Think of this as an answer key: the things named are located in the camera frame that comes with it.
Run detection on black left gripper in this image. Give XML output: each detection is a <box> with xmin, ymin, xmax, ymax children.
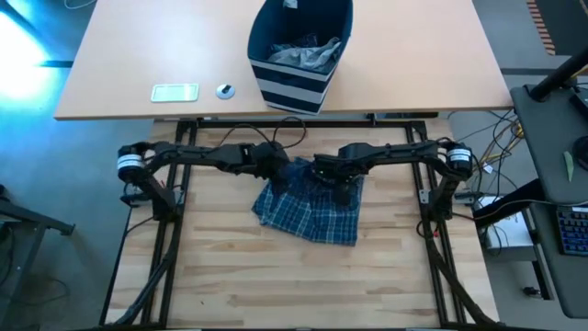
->
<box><xmin>252</xmin><ymin>154</ymin><xmax>299</xmax><ymax>197</ymax></box>

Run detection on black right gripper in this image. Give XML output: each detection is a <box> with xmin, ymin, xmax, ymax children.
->
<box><xmin>311</xmin><ymin>154</ymin><xmax>368</xmax><ymax>206</ymax></box>

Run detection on blue plaid pajama pants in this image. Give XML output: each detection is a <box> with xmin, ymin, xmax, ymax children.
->
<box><xmin>251</xmin><ymin>155</ymin><xmax>365</xmax><ymax>247</ymax></box>

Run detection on navy white striped laundry bin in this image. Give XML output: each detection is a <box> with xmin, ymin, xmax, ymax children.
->
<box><xmin>246</xmin><ymin>0</ymin><xmax>355</xmax><ymax>116</ymax></box>

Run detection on grey garment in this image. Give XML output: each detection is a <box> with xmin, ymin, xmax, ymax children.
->
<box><xmin>267</xmin><ymin>36</ymin><xmax>344</xmax><ymax>74</ymax></box>

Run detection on small round tape roll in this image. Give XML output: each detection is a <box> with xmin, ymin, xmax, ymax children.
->
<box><xmin>215</xmin><ymin>83</ymin><xmax>237</xmax><ymax>101</ymax></box>

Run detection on silver flat phone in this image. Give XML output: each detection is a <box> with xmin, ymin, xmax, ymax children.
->
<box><xmin>151</xmin><ymin>82</ymin><xmax>201</xmax><ymax>104</ymax></box>

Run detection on light wooden desk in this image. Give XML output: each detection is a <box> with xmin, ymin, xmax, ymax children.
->
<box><xmin>53</xmin><ymin>0</ymin><xmax>515</xmax><ymax>121</ymax></box>

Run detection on black desk leg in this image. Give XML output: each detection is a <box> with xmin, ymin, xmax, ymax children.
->
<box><xmin>472</xmin><ymin>177</ymin><xmax>546</xmax><ymax>230</ymax></box>

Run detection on white box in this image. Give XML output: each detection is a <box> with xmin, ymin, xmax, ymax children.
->
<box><xmin>477</xmin><ymin>195</ymin><xmax>538</xmax><ymax>252</ymax></box>

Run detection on grey side desk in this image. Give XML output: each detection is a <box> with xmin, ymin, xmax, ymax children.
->
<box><xmin>510</xmin><ymin>84</ymin><xmax>588</xmax><ymax>320</ymax></box>

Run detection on green leaf-shaped item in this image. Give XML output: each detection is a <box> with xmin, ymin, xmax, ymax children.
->
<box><xmin>563</xmin><ymin>151</ymin><xmax>576</xmax><ymax>183</ymax></box>

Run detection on black backlit keyboard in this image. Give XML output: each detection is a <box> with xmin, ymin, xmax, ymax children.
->
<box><xmin>555</xmin><ymin>206</ymin><xmax>588</xmax><ymax>257</ymax></box>

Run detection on black pole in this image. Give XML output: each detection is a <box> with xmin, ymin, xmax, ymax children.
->
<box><xmin>526</xmin><ymin>45</ymin><xmax>588</xmax><ymax>101</ymax></box>

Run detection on black round object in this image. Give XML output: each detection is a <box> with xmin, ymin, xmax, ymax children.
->
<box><xmin>571</xmin><ymin>134</ymin><xmax>588</xmax><ymax>172</ymax></box>

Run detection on black desk device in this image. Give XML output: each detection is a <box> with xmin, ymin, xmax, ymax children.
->
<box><xmin>569</xmin><ymin>84</ymin><xmax>588</xmax><ymax>121</ymax></box>

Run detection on dark grey metal stand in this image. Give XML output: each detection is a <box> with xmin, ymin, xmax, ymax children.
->
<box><xmin>0</xmin><ymin>183</ymin><xmax>77</xmax><ymax>331</ymax></box>

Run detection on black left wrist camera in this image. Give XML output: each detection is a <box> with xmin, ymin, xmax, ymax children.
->
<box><xmin>259</xmin><ymin>141</ymin><xmax>287</xmax><ymax>157</ymax></box>

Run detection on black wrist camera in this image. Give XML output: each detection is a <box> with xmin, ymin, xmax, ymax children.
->
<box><xmin>337</xmin><ymin>143</ymin><xmax>371</xmax><ymax>161</ymax></box>
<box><xmin>259</xmin><ymin>141</ymin><xmax>287</xmax><ymax>157</ymax></box>

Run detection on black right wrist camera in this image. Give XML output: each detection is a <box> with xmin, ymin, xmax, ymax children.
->
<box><xmin>337</xmin><ymin>143</ymin><xmax>371</xmax><ymax>161</ymax></box>

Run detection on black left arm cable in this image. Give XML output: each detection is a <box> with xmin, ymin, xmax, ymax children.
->
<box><xmin>219</xmin><ymin>116</ymin><xmax>308</xmax><ymax>151</ymax></box>

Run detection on yellow cable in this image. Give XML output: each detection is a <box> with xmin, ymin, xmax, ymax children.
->
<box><xmin>486</xmin><ymin>123</ymin><xmax>526</xmax><ymax>162</ymax></box>

